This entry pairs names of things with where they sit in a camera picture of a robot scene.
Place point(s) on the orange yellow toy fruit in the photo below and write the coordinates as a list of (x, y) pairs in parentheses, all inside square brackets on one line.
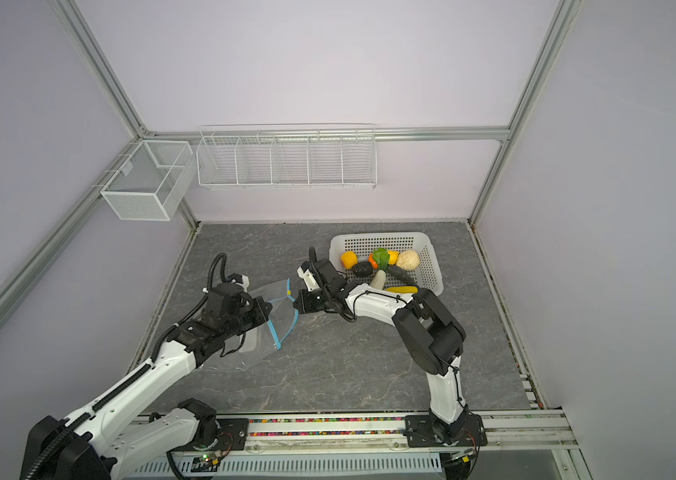
[(349, 259)]

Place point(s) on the yellow toy banana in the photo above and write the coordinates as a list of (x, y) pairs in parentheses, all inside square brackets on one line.
[(403, 289)]

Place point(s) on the dark green toy cucumber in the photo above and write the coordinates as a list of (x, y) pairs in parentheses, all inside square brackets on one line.
[(402, 275)]

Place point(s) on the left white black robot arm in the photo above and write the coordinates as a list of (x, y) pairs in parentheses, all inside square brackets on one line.
[(54, 449)]

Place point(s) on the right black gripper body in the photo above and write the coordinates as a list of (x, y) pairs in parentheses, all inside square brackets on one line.
[(316, 301)]

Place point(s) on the white plastic perforated basket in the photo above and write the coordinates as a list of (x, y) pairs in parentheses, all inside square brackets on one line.
[(428, 275)]

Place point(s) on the long white wire shelf basket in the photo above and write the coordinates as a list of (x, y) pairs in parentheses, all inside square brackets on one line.
[(287, 156)]

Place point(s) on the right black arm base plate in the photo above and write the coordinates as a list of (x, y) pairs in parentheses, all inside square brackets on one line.
[(428, 431)]

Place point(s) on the clear zip top bag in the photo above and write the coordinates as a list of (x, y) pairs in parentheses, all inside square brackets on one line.
[(262, 341)]

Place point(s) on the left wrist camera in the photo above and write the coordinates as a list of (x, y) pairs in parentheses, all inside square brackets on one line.
[(239, 279)]

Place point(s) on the black toy avocado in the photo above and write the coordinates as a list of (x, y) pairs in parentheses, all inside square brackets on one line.
[(363, 269)]

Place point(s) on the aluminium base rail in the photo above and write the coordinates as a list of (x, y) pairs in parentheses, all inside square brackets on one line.
[(315, 434)]

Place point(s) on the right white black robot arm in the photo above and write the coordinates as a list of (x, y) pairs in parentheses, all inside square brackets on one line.
[(433, 337)]

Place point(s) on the beige round toy bun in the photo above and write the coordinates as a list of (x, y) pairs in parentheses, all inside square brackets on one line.
[(408, 260)]

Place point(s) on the white toy radish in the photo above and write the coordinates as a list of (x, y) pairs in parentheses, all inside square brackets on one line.
[(379, 280)]

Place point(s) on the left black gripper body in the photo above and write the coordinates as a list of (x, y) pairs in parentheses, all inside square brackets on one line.
[(248, 317)]

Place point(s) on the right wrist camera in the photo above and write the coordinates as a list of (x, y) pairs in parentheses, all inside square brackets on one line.
[(308, 278)]

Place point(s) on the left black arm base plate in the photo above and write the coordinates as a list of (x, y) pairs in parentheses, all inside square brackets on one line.
[(229, 434)]

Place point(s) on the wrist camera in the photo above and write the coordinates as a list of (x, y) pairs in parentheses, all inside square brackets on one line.
[(239, 279), (308, 278)]

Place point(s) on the small white mesh box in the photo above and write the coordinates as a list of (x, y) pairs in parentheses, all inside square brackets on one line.
[(152, 181)]

